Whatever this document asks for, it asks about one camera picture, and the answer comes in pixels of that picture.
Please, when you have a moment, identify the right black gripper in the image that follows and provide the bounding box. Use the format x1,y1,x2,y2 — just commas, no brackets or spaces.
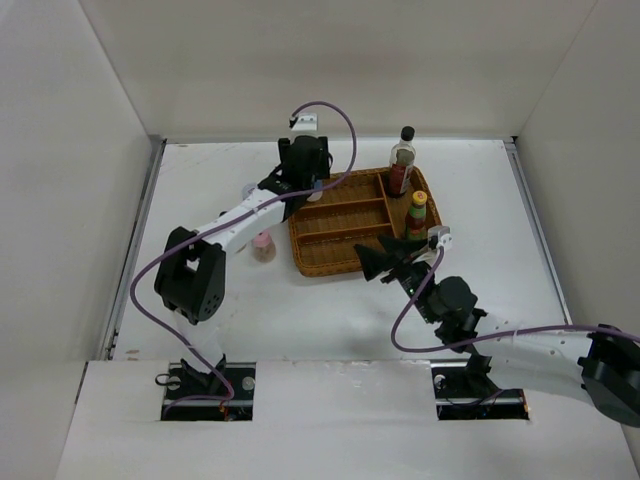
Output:
354,234,439,324

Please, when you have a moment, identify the green-label yellow-cap sauce bottle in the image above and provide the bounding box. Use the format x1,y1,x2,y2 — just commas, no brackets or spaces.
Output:
405,190,428,241

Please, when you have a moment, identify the tall red-label sauce bottle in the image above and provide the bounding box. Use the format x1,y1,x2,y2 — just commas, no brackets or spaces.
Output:
387,126,416,197

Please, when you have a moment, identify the pink-cap spice shaker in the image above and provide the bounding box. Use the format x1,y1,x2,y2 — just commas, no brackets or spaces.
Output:
252,231,276,263

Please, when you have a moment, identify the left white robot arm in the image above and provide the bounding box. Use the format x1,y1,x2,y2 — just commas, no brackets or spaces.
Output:
154,135,332,325

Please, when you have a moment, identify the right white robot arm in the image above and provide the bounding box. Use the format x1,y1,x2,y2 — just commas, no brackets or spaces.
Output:
354,227,639,427

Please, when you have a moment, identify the brown wicker divided tray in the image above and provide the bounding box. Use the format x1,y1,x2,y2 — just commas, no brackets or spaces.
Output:
288,168,441,277

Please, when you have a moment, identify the red-white-lid spice jar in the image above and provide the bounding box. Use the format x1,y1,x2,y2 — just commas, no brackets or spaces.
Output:
242,183,257,199

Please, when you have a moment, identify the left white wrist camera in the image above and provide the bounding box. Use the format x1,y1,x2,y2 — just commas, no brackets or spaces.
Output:
289,112,318,133

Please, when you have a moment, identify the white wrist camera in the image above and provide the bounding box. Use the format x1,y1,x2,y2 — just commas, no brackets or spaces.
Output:
427,225,452,251
289,112,318,133

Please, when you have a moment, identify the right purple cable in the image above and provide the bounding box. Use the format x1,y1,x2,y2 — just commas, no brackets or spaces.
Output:
389,244,640,355

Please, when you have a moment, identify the purple cable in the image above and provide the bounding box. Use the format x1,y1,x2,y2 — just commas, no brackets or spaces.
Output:
129,101,357,419
389,244,640,355

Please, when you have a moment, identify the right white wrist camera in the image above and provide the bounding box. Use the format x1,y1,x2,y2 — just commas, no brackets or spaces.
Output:
427,225,452,251

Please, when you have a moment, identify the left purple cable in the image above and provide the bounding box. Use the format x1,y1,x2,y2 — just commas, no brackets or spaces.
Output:
129,101,357,419

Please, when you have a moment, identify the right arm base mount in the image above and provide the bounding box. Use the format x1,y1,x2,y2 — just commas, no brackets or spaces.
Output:
431,355,529,421

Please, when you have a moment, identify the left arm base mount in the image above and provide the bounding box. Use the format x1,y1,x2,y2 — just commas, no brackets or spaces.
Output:
154,357,256,422

